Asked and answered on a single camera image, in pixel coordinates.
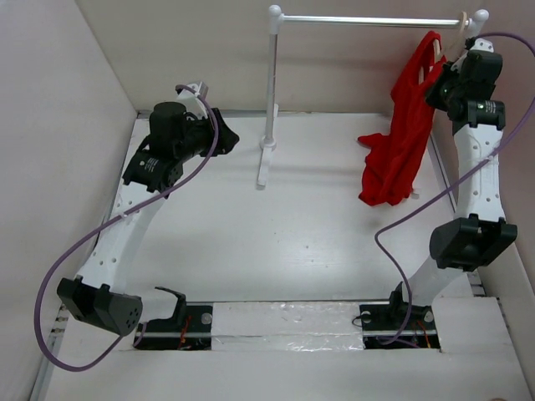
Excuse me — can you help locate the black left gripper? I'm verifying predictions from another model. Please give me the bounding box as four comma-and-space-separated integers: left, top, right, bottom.
175, 109, 237, 164

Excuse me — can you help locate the beige wooden hanger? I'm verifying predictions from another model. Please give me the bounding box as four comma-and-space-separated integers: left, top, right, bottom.
433, 11, 469, 63

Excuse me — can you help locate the red t shirt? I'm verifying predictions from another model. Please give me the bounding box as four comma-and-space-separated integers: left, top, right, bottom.
357, 31, 446, 206

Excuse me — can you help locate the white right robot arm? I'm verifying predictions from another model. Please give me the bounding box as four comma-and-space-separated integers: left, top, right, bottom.
386, 50, 517, 328

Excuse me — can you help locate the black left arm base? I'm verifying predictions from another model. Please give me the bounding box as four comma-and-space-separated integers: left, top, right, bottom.
133, 287, 213, 351

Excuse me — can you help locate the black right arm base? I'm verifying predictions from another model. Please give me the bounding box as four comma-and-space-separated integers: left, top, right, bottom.
352, 282, 440, 349

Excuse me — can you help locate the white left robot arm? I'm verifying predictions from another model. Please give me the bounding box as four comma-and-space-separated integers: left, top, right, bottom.
57, 102, 239, 337

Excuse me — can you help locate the white clothes rack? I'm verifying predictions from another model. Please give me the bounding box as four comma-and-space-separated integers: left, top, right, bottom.
255, 3, 490, 200

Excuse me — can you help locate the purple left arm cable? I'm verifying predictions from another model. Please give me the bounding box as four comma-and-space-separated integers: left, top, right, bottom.
33, 84, 221, 373

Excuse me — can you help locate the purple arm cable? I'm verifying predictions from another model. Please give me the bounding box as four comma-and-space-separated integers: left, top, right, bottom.
33, 84, 221, 373
374, 32, 535, 346

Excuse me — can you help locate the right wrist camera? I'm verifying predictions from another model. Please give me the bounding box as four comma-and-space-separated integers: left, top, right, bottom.
451, 37, 494, 72

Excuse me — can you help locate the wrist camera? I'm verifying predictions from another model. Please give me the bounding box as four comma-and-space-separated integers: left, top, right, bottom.
176, 80, 208, 119
451, 37, 494, 72

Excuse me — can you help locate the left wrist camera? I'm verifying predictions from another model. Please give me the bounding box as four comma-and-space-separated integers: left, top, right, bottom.
176, 80, 208, 119

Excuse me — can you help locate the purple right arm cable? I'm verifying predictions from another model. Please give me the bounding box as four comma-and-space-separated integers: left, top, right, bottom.
374, 32, 535, 346

